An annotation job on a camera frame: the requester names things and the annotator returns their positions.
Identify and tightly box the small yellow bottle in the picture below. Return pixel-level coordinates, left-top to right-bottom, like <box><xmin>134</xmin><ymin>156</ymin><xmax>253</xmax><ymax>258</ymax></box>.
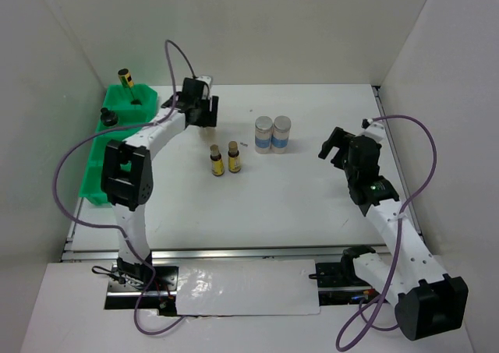
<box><xmin>228</xmin><ymin>141</ymin><xmax>242</xmax><ymax>173</ymax></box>
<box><xmin>210</xmin><ymin>144</ymin><xmax>225</xmax><ymax>176</ymax></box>

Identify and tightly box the yellow label pepper bottle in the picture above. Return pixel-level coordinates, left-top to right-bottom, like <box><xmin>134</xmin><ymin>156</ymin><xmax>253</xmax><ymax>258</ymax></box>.
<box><xmin>118</xmin><ymin>68</ymin><xmax>142</xmax><ymax>105</ymax></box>

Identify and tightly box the tall black cap spice jar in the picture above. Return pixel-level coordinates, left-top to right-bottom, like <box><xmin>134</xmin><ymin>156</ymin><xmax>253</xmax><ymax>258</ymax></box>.
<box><xmin>199</xmin><ymin>127</ymin><xmax>215</xmax><ymax>136</ymax></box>

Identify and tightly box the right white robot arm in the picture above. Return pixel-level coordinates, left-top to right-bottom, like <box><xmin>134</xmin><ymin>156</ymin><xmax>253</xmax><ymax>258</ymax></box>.
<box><xmin>319</xmin><ymin>123</ymin><xmax>469</xmax><ymax>341</ymax></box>

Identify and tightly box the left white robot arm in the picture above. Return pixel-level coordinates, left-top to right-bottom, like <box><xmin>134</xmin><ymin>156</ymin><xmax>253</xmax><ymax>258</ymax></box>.
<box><xmin>101</xmin><ymin>76</ymin><xmax>218</xmax><ymax>290</ymax></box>

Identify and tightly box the right silver lid salt jar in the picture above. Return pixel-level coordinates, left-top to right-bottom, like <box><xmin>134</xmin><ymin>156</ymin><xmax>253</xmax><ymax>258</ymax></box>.
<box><xmin>271</xmin><ymin>115</ymin><xmax>292</xmax><ymax>154</ymax></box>

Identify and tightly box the silver lid salt jar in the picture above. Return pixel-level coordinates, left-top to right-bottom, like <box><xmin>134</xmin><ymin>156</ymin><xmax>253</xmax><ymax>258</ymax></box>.
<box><xmin>271</xmin><ymin>115</ymin><xmax>292</xmax><ymax>154</ymax></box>
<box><xmin>254</xmin><ymin>116</ymin><xmax>273</xmax><ymax>154</ymax></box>

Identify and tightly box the left silver lid salt jar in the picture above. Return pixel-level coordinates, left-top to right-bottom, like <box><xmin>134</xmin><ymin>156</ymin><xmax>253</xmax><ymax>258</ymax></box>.
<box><xmin>254</xmin><ymin>116</ymin><xmax>273</xmax><ymax>154</ymax></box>

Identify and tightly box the white plastic sheet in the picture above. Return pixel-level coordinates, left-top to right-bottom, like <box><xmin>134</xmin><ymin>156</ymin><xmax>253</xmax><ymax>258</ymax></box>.
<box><xmin>175</xmin><ymin>259</ymin><xmax>320</xmax><ymax>316</ymax></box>

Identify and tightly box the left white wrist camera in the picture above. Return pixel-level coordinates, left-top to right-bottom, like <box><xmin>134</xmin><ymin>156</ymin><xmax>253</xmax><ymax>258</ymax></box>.
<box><xmin>196</xmin><ymin>75</ymin><xmax>213</xmax><ymax>95</ymax></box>

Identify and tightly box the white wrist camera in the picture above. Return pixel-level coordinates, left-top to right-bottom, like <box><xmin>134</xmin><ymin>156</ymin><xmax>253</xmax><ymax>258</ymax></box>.
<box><xmin>196</xmin><ymin>75</ymin><xmax>213</xmax><ymax>95</ymax></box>
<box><xmin>360</xmin><ymin>118</ymin><xmax>386</xmax><ymax>143</ymax></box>

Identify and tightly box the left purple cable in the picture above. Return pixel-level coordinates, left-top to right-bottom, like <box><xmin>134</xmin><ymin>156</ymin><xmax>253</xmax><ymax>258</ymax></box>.
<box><xmin>51</xmin><ymin>39</ymin><xmax>198</xmax><ymax>288</ymax></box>

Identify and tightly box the purple cable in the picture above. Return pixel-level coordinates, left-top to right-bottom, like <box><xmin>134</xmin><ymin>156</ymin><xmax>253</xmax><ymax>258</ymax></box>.
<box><xmin>51</xmin><ymin>39</ymin><xmax>198</xmax><ymax>288</ymax></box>
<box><xmin>335</xmin><ymin>114</ymin><xmax>438</xmax><ymax>350</ymax></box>

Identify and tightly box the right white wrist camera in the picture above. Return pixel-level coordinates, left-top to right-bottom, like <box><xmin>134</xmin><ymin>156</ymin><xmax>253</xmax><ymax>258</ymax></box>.
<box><xmin>360</xmin><ymin>118</ymin><xmax>386</xmax><ymax>143</ymax></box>

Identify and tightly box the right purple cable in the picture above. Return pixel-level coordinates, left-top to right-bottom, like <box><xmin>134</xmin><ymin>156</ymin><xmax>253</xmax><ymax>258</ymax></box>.
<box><xmin>335</xmin><ymin>114</ymin><xmax>438</xmax><ymax>350</ymax></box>

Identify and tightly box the aluminium rail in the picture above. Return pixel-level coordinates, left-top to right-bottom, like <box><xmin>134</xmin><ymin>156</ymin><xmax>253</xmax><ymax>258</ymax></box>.
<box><xmin>62</xmin><ymin>244</ymin><xmax>397</xmax><ymax>261</ymax></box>

